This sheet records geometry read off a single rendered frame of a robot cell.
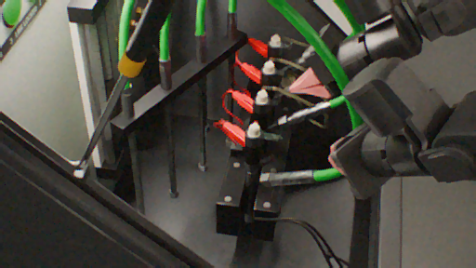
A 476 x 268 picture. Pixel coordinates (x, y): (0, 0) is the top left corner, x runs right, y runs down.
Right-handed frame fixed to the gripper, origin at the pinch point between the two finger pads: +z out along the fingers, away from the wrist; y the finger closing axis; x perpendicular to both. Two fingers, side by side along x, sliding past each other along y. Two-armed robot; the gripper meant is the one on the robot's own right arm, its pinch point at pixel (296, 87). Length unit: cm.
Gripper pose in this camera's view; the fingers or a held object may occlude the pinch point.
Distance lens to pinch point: 92.6
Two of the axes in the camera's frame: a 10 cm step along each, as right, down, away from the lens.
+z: -6.7, 2.9, 6.9
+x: -4.2, 6.1, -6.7
